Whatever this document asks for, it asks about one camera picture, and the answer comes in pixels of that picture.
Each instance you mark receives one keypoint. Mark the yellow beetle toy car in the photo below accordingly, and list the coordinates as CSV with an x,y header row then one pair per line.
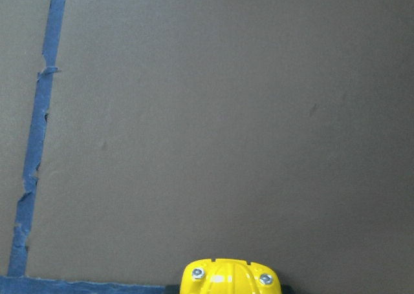
x,y
228,275

